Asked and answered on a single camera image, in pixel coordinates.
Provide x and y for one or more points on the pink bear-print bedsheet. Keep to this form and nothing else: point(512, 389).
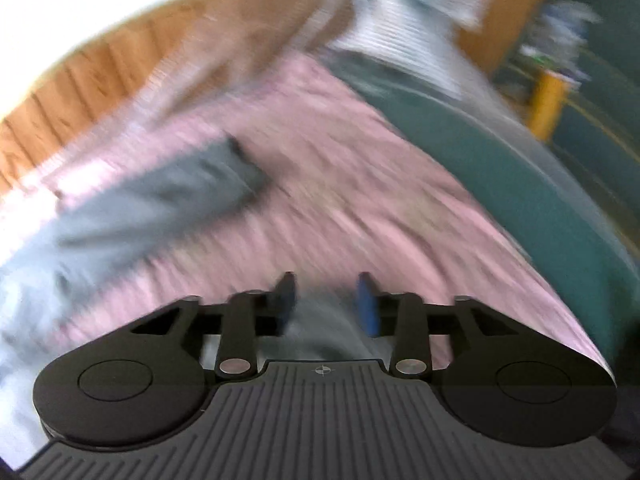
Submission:
point(375, 200)

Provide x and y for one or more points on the wooden headboard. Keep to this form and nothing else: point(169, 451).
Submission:
point(100, 70)

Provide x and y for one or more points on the yellow post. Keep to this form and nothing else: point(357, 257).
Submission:
point(547, 105)

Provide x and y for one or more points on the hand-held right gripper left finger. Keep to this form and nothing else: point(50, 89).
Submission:
point(286, 302)

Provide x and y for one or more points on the wooden cabinet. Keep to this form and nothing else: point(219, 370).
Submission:
point(520, 10)

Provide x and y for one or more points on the grey garment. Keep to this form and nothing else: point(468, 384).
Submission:
point(150, 195)

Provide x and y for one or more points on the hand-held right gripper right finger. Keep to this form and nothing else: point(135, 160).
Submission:
point(367, 305)

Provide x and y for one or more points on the clear bubble wrap sheet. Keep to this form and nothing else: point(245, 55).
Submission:
point(390, 15)

